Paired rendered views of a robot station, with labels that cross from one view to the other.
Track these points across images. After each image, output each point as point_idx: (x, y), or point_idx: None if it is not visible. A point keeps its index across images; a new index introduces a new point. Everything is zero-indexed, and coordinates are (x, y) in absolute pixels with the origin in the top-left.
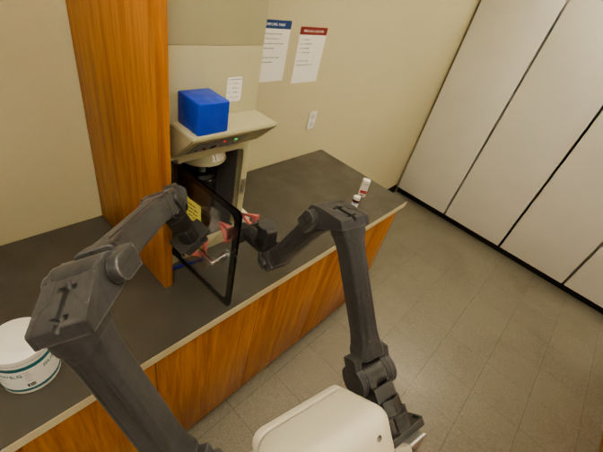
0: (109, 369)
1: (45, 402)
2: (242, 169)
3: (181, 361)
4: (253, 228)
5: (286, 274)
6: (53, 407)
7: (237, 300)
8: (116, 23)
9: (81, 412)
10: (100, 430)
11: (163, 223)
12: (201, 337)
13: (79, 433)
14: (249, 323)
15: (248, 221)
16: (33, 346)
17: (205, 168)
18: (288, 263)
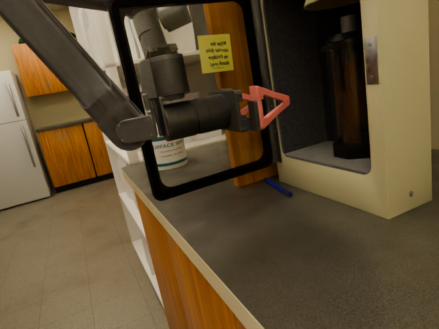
0: None
1: (142, 172)
2: (363, 9)
3: (179, 266)
4: (214, 95)
5: (234, 294)
6: (136, 175)
7: (185, 230)
8: None
9: (147, 207)
10: (159, 252)
11: (92, 0)
12: (183, 252)
13: (152, 232)
14: None
15: (270, 111)
16: None
17: (345, 23)
18: (97, 125)
